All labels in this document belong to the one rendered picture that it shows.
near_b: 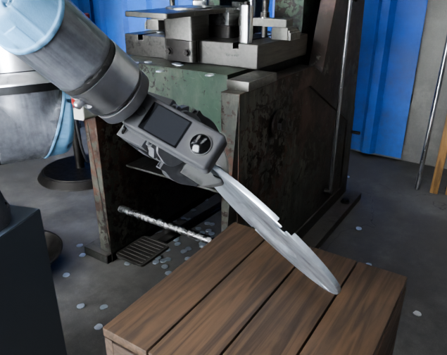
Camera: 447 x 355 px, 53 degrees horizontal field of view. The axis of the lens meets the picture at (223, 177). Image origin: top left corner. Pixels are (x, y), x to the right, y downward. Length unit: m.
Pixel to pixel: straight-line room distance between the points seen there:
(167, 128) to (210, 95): 0.62
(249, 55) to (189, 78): 0.16
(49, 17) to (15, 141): 0.40
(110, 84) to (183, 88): 0.70
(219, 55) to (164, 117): 0.70
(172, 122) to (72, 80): 0.12
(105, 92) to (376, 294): 0.58
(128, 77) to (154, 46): 0.84
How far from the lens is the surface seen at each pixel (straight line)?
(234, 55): 1.18
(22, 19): 0.45
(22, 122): 0.82
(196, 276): 0.86
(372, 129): 2.41
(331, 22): 1.47
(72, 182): 2.09
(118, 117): 0.51
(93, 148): 1.39
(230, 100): 1.03
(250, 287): 0.83
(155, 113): 0.52
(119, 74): 0.49
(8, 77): 0.83
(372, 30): 2.36
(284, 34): 1.24
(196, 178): 0.60
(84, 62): 0.47
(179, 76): 1.18
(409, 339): 1.33
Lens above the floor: 0.86
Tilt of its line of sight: 24 degrees down
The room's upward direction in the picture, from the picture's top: straight up
